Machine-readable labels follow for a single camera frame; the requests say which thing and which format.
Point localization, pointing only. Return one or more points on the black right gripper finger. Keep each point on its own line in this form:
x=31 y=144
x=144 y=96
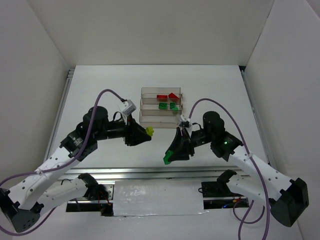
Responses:
x=181 y=134
x=181 y=150

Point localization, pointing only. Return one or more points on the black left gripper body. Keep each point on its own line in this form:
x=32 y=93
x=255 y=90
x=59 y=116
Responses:
x=128 y=133

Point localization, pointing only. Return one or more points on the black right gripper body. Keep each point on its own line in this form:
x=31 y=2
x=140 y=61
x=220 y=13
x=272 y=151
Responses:
x=188 y=141

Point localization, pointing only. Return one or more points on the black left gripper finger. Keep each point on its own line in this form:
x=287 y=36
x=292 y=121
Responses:
x=137 y=132
x=132 y=141

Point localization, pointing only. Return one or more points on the lime and green rounded lego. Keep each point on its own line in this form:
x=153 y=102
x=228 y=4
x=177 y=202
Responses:
x=150 y=131

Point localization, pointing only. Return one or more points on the green rounded lego half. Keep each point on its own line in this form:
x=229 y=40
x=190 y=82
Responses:
x=167 y=157

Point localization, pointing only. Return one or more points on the green lego brick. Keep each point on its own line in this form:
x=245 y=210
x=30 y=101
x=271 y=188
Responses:
x=162 y=106

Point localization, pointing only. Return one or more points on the red and green lego piece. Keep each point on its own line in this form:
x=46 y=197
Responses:
x=162 y=97

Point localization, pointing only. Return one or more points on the small green square lego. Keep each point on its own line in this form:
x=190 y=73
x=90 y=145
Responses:
x=172 y=105

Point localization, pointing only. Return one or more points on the red lego brick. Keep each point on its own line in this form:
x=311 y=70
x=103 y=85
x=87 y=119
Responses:
x=173 y=96

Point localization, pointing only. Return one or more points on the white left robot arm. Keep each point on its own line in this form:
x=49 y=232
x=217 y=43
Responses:
x=25 y=203

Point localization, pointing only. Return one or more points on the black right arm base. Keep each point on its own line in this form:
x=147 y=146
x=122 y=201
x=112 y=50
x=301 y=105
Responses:
x=214 y=190

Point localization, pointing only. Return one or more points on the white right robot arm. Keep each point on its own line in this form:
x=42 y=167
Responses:
x=285 y=198

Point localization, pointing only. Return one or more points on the white foam board cover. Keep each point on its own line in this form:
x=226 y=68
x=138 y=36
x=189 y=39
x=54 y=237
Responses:
x=141 y=198

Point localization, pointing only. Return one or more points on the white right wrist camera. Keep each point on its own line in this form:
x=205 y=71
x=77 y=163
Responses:
x=184 y=122

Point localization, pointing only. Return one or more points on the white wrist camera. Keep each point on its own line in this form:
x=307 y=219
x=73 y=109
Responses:
x=127 y=107
x=184 y=122

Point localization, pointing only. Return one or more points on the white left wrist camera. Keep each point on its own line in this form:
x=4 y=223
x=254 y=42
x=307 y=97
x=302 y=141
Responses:
x=127 y=107

